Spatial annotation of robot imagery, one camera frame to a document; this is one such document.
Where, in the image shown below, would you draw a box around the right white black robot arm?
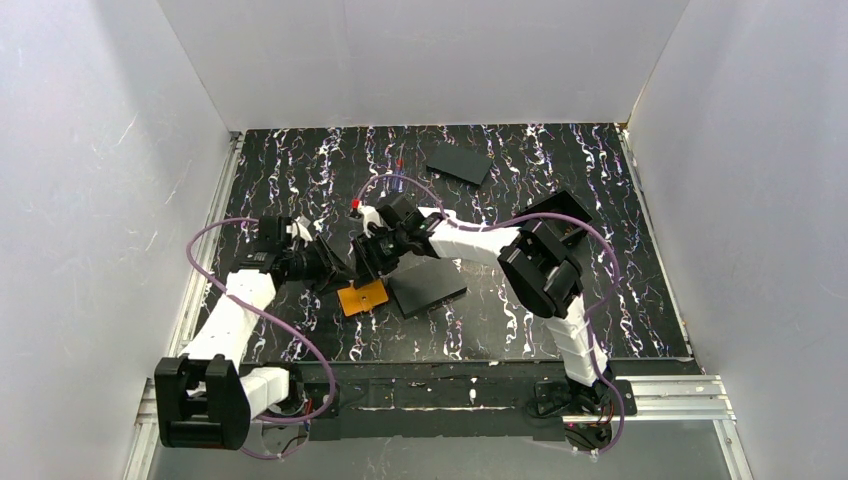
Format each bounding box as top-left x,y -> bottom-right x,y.
351,191 -> 607,386

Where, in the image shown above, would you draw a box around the flat black box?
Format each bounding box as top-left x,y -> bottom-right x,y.
426,144 -> 493,186

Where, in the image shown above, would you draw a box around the aluminium front frame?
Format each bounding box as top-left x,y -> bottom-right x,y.
124,373 -> 752,479

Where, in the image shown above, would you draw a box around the black plastic box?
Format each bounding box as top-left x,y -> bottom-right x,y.
516,190 -> 593,247

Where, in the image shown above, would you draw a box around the orange leather card holder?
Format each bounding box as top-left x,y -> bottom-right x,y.
336,279 -> 389,317

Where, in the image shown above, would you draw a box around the black network switch box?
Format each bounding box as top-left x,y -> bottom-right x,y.
388,259 -> 467,319

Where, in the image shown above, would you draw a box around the left aluminium side rail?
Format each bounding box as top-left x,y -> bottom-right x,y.
165,131 -> 245,357

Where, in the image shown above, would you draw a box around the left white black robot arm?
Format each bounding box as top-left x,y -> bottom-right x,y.
154,216 -> 354,450

